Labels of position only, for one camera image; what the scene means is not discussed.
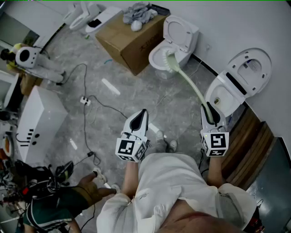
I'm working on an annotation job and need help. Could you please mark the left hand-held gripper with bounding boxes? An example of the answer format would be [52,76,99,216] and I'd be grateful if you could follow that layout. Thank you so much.
[115,109,151,163]

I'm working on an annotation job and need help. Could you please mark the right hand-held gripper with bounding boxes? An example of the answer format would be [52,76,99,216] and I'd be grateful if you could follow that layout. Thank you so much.
[200,102,230,157]

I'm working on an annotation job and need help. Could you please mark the pale green toilet brush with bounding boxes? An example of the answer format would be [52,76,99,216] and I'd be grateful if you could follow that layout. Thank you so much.
[161,50,216,125]

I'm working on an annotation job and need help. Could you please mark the white ceramic toilet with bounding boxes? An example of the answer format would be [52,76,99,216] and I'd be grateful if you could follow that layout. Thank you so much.
[149,15,200,79]

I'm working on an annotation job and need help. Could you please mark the person's right forearm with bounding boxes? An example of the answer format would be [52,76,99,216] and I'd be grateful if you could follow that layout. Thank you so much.
[206,156,225,189]

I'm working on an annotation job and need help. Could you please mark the person's left forearm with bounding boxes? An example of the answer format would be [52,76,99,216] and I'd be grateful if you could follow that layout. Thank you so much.
[121,159,143,199]

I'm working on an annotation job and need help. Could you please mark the white smart toilet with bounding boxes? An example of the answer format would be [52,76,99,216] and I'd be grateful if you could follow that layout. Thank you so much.
[204,47,273,118]

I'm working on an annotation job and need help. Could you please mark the white toilet black panel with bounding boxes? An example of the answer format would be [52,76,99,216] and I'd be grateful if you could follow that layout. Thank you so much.
[85,6,123,35]

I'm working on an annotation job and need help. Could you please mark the person's grey trousers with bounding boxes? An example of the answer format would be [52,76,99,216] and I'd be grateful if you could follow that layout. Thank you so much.
[156,137,175,156]

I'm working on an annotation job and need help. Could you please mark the brown wooden pallet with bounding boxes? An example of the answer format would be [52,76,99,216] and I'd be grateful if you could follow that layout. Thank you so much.
[221,106,275,191]

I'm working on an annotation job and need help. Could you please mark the person's white shirt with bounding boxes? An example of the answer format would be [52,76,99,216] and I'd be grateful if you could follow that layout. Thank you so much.
[96,152,257,233]

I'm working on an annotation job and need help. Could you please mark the large brown cardboard box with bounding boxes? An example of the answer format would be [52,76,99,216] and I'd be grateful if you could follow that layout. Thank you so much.
[95,9,171,76]

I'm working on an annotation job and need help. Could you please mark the white cabinet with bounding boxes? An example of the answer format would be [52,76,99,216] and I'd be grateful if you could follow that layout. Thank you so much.
[17,86,69,165]

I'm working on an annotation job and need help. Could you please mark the grey cloth pile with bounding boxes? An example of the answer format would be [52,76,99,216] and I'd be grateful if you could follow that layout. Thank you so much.
[123,2,158,25]

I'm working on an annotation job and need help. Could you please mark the small brown cardboard box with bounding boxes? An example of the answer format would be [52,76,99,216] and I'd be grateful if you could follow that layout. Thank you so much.
[20,74,44,96]

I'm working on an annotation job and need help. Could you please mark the black equipment clutter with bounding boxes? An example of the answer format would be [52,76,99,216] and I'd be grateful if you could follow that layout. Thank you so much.
[0,159,75,207]

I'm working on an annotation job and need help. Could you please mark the dark grey tray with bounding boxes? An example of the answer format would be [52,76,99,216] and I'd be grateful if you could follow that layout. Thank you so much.
[147,4,171,17]

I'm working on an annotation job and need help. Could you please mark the white robot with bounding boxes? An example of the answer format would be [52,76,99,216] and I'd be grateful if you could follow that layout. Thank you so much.
[15,46,66,84]

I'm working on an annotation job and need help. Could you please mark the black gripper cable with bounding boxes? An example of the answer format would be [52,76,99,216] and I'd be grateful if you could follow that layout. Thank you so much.
[198,148,209,176]

